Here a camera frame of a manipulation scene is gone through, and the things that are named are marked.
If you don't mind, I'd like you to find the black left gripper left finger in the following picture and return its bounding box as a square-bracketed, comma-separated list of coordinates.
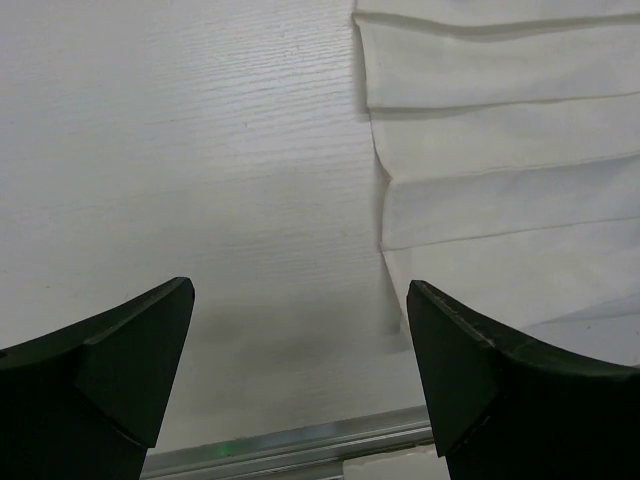
[1, 277, 194, 479]

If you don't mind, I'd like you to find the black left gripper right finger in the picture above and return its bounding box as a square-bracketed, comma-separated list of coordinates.
[407, 281, 639, 479]

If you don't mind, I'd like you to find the white pleated skirt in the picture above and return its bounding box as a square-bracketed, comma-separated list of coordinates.
[353, 1, 639, 327]

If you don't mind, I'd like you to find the aluminium table edge rail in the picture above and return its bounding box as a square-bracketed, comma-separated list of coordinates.
[141, 406, 433, 479]

